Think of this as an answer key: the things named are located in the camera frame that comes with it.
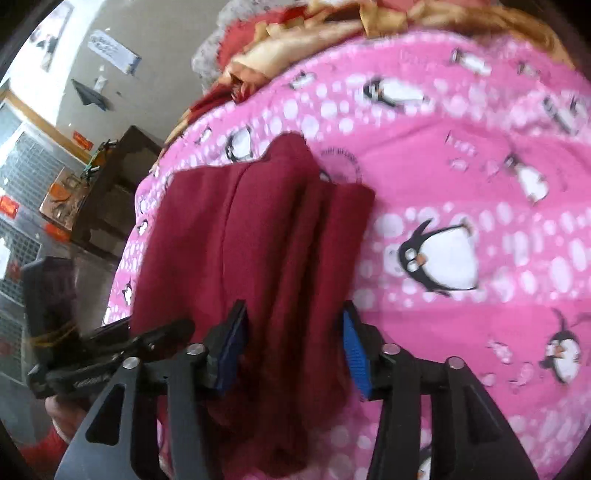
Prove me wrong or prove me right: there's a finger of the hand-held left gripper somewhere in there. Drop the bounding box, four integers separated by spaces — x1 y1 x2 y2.
81 316 195 370

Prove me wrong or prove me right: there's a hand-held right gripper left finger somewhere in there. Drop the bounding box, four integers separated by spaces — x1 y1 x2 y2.
54 299 251 480

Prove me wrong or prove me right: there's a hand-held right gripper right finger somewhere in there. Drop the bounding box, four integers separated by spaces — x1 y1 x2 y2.
341 302 541 480

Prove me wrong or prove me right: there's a maroon garment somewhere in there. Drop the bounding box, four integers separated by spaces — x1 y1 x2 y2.
131 133 378 474

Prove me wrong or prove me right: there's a person's left forearm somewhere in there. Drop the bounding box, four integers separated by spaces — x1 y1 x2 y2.
19 425 71 470

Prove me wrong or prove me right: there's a person's left hand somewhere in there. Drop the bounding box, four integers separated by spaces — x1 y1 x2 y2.
44 393 94 443

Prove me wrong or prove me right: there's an orange box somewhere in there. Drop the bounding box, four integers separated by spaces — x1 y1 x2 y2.
39 167 89 232

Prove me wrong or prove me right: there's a dark wooden side table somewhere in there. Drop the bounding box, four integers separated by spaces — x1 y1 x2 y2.
69 126 165 265

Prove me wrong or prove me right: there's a metal grid window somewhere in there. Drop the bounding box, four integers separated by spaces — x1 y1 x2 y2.
0 90 75 384

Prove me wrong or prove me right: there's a pink penguin printed blanket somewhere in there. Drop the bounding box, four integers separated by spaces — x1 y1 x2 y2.
104 28 591 480

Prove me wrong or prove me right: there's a grey floral pillow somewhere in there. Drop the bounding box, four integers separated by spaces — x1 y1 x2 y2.
191 25 232 94

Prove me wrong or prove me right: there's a red and yellow quilt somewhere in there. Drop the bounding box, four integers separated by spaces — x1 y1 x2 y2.
164 0 574 145

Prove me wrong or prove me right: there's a dark wall hanging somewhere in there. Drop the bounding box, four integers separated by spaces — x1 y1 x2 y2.
71 78 112 112

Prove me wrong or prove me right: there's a white printed wall poster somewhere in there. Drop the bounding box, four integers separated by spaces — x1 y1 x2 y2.
28 0 75 72
87 30 142 75

